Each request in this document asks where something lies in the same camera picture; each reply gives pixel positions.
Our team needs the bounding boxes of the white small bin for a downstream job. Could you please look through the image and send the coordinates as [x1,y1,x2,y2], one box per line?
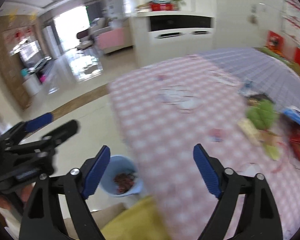
[23,75,41,96]

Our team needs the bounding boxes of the blue trash bin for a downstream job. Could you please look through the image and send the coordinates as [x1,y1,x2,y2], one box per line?
[100,155,143,197]

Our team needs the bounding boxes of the blue narrow sachet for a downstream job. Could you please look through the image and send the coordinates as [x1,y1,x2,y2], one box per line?
[238,80,253,96]

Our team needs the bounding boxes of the pink checkered tablecloth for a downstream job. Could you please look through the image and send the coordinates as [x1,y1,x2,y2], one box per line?
[109,55,300,239]

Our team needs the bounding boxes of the red framed picture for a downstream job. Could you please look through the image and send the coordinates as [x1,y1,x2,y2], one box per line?
[266,30,284,51]

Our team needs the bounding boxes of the red gift box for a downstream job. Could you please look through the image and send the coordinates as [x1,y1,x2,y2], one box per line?
[149,2,173,11]

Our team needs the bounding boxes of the tv stand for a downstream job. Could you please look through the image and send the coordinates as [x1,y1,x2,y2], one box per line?
[22,56,52,74]

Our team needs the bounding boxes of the beige sofa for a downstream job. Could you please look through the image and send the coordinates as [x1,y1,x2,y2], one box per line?
[88,17,134,54]

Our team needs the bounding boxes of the potted green plant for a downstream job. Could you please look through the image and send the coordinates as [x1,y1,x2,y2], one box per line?
[169,0,186,10]

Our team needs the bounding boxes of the white sideboard cabinet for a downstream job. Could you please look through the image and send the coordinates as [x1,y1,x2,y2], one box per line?
[130,0,216,67]

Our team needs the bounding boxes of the green leaf toy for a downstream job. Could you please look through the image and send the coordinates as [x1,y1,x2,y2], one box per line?
[246,99,279,131]

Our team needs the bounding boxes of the pink blanket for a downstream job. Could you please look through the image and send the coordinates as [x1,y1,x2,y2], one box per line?
[97,28,125,50]

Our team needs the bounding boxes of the yellow trousers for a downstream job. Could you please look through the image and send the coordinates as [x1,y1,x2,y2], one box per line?
[101,196,171,240]

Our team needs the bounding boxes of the blue white medicine box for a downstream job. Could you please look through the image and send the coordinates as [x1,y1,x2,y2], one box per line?
[282,106,300,125]

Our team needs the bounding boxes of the purple grid tablecloth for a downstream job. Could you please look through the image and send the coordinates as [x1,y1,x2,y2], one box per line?
[198,48,300,110]

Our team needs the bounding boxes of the dark wooden chair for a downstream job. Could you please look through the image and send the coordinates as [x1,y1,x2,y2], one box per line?
[76,29,94,50]

